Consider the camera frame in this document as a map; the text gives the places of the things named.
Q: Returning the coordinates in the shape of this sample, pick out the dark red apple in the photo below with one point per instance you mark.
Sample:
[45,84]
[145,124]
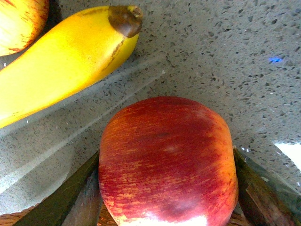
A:
[168,161]

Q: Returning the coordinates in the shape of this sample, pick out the left brown wicker basket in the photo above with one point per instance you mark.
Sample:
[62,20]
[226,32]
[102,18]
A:
[105,219]

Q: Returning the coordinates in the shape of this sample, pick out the long straight yellow banana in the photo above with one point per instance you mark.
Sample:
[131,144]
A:
[75,54]

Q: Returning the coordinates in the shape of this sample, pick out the red yellow apple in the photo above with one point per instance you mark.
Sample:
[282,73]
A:
[21,22]

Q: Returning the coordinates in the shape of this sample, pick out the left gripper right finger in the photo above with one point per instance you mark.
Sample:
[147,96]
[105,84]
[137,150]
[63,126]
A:
[264,198]

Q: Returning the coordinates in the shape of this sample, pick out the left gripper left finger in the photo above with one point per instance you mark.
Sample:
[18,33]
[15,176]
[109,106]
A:
[76,202]

